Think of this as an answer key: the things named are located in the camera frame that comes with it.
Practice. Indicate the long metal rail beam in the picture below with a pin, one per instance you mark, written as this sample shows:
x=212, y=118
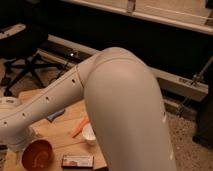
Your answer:
x=58, y=49

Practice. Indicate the blue flat object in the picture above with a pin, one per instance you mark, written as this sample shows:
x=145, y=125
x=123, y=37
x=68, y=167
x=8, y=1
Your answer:
x=53, y=116

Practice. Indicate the small flat printed box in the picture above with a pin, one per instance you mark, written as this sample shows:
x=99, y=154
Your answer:
x=77, y=161

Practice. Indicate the dark object right edge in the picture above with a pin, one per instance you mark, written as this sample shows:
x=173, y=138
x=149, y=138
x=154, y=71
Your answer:
x=204, y=123

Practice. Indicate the white paper cup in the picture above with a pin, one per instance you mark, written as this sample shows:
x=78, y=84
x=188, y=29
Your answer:
x=89, y=135

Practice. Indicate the metal rod at right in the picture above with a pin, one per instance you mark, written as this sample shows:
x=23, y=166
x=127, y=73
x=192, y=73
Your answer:
x=196, y=78

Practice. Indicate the black office chair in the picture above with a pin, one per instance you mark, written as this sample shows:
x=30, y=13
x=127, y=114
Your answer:
x=19, y=45

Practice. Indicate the red-brown ceramic bowl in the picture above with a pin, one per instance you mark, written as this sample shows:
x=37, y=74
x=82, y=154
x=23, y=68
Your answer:
x=37, y=156

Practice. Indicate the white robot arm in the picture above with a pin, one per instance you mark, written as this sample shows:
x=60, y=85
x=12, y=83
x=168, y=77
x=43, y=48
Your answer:
x=125, y=107

